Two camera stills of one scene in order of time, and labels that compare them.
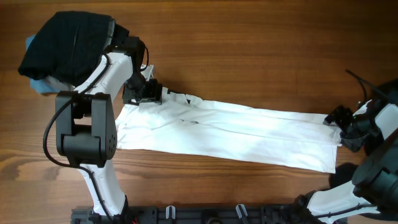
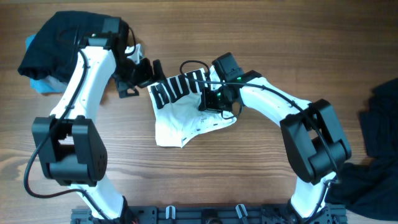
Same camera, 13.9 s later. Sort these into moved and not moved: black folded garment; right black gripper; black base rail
Moved: right black gripper
Not moved: black folded garment; black base rail
